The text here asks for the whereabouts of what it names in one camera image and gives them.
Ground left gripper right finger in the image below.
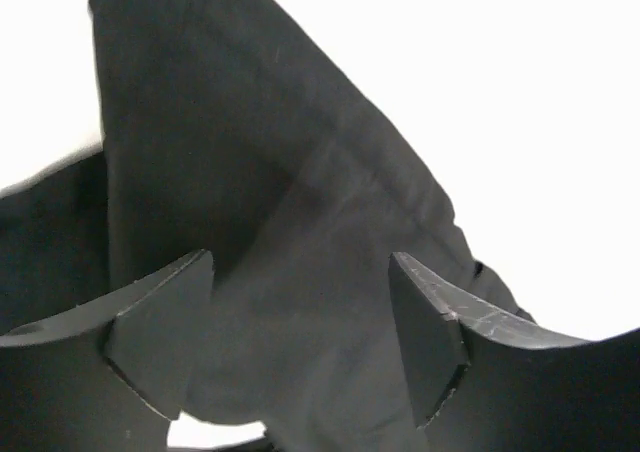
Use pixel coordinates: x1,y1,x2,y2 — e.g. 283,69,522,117
388,253,639,452

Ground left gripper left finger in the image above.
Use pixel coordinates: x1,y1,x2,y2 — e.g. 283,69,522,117
1,250,213,452

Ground black trousers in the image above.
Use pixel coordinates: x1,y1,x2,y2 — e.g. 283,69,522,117
1,0,520,451

